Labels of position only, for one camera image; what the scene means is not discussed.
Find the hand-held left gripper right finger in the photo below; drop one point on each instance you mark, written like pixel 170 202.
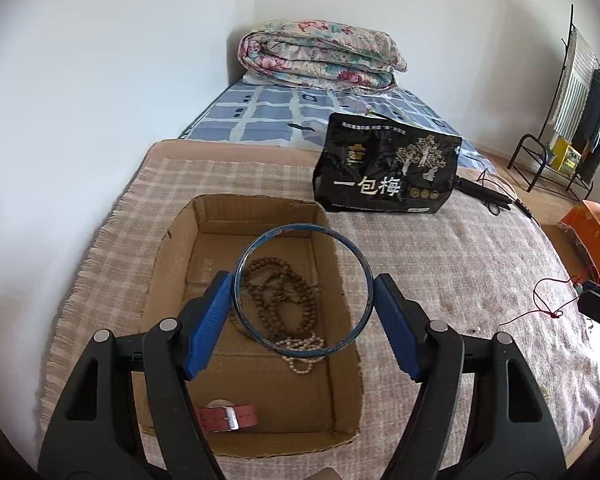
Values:
pixel 395 325

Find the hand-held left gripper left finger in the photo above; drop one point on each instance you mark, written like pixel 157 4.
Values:
pixel 207 330

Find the cardboard box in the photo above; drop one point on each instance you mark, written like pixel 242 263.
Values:
pixel 215 220

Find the thin blue bangle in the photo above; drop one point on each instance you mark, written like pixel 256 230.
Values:
pixel 300 229

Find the orange covered furniture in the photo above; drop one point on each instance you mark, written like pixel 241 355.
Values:
pixel 592 240

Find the pink plaid blanket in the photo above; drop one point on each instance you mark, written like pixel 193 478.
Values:
pixel 455 270

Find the yellow box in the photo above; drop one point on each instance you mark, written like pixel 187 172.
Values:
pixel 565 155

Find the black hair straightener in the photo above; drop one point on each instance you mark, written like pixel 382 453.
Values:
pixel 482 192

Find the black snack bag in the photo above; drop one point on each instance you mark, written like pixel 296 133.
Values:
pixel 380 160

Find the olive cloth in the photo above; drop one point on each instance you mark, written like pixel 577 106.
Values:
pixel 322 475

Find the black metal clothes rack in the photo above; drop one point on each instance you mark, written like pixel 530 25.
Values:
pixel 525 150

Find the dark hanging clothes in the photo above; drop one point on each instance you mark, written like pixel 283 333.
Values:
pixel 597 120

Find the blue checked bedsheet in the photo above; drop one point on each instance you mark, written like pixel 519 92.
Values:
pixel 265 115

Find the striped hanging towel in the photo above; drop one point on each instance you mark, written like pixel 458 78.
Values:
pixel 575 80

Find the folded floral quilt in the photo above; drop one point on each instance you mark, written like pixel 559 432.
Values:
pixel 320 52

